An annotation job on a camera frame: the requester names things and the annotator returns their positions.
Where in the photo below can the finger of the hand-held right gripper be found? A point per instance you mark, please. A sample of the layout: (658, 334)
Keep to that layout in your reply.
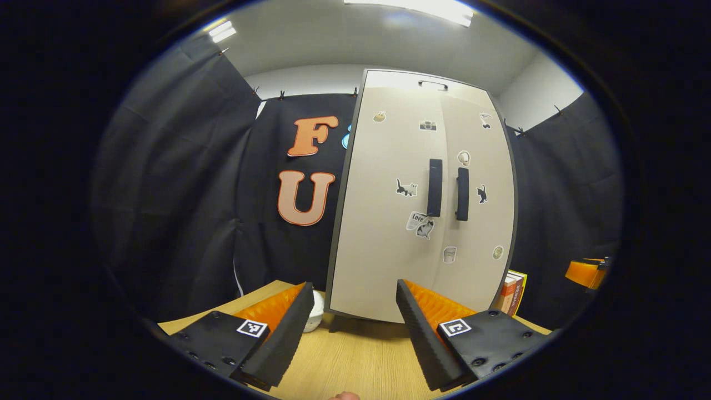
(580, 273)
(600, 259)

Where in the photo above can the white grey shoe cabinet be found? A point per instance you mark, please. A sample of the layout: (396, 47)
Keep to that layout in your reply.
(340, 222)

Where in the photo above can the white smiling face mug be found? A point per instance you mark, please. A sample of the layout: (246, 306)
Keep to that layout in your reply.
(316, 311)

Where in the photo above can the black backdrop cloth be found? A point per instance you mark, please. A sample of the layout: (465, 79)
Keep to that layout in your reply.
(166, 194)

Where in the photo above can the cabinet door with headphone sticker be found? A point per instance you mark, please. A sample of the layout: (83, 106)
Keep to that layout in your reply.
(489, 222)

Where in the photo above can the red brown book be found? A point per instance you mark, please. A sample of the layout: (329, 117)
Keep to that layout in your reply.
(504, 294)

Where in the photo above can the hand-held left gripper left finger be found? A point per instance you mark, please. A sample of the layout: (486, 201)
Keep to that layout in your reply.
(289, 339)

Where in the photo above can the yellow book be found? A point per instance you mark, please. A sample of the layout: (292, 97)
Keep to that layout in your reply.
(522, 291)

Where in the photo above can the cabinet door with camera sticker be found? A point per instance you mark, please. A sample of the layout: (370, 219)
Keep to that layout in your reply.
(383, 244)

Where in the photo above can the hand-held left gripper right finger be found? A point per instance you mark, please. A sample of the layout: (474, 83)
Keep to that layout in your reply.
(422, 344)

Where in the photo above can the ceiling light panel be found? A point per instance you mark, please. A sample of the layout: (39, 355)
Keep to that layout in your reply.
(222, 31)
(411, 8)

